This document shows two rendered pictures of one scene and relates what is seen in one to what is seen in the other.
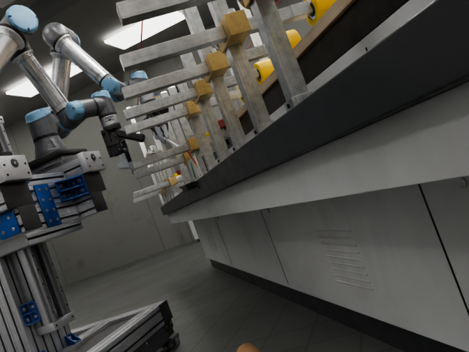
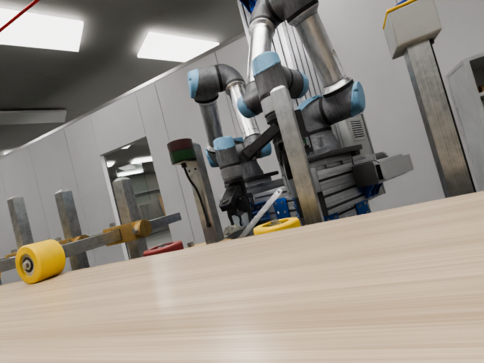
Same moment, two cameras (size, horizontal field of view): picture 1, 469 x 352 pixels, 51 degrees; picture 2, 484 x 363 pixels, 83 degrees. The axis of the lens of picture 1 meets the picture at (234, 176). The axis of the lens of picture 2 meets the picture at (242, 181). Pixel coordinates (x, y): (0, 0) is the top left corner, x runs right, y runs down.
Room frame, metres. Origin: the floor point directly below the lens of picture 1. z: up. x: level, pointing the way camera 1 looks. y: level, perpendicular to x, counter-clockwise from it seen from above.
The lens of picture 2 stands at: (2.62, -0.38, 0.97)
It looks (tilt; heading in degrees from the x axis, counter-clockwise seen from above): 2 degrees up; 125
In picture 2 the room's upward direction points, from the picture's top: 15 degrees counter-clockwise
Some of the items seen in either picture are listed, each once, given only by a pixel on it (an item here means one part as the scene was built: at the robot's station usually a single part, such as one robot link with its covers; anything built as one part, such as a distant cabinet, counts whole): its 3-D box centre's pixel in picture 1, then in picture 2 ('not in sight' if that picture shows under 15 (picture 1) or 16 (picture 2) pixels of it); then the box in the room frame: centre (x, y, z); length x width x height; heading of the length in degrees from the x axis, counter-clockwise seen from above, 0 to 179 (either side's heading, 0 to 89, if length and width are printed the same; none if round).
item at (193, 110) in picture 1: (192, 110); (127, 232); (1.87, 0.06, 0.94); 0.13 x 0.06 x 0.05; 13
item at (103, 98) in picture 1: (103, 105); (226, 153); (2.03, 0.41, 1.12); 0.09 x 0.08 x 0.11; 131
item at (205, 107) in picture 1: (206, 110); (79, 262); (1.65, 0.01, 0.89); 0.03 x 0.03 x 0.48; 13
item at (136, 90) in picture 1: (209, 67); not in sight; (1.36, -0.04, 0.95); 0.50 x 0.04 x 0.04; 103
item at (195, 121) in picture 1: (199, 131); (140, 259); (1.89, 0.07, 0.86); 0.03 x 0.03 x 0.48; 13
